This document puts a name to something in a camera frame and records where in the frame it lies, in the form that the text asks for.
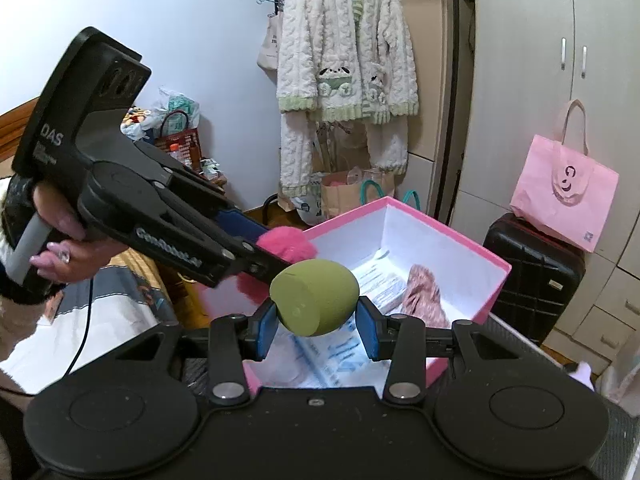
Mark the patterned shopping bag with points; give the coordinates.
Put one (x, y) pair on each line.
(310, 205)

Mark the black suitcase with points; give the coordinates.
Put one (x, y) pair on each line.
(530, 280)

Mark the floral pink cloth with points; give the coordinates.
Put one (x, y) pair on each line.
(425, 295)

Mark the person's left hand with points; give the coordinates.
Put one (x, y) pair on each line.
(70, 260)

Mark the white plastic bag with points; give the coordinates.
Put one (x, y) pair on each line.
(175, 102)

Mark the white fleece pajama pants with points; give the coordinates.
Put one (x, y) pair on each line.
(295, 160)

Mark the large brown paper bag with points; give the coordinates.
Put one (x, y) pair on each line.
(340, 195)

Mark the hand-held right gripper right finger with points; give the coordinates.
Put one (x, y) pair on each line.
(370, 335)

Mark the blue white tissue pack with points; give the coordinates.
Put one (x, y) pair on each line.
(330, 360)

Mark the colourful snack packet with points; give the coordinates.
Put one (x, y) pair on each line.
(137, 122)

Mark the pink tote bag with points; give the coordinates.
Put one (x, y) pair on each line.
(550, 200)

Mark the pink cardboard box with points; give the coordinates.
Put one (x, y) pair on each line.
(415, 240)

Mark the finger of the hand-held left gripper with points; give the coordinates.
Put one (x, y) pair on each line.
(200, 260)
(235, 222)

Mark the pink fluffy pom-pom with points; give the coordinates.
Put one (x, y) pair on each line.
(290, 245)

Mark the beige wardrobe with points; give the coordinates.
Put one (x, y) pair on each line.
(525, 60)

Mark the printed paper sheet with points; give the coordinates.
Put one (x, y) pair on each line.
(380, 280)

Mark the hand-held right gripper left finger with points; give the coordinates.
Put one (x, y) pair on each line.
(267, 332)

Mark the beige canvas tote bag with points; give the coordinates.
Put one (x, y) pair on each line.
(270, 50)

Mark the purple plush toy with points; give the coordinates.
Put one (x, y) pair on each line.
(582, 375)

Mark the black clothes rack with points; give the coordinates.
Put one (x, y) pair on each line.
(270, 205)

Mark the green egg-shaped sponge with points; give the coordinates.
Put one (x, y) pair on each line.
(315, 295)

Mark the white fleece pajama jacket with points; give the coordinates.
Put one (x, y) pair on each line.
(340, 35)

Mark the crumpled small packets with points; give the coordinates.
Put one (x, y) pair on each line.
(212, 170)

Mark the wooden headboard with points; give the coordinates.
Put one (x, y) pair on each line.
(15, 135)

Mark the beige side cabinet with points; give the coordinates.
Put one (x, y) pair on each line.
(430, 85)

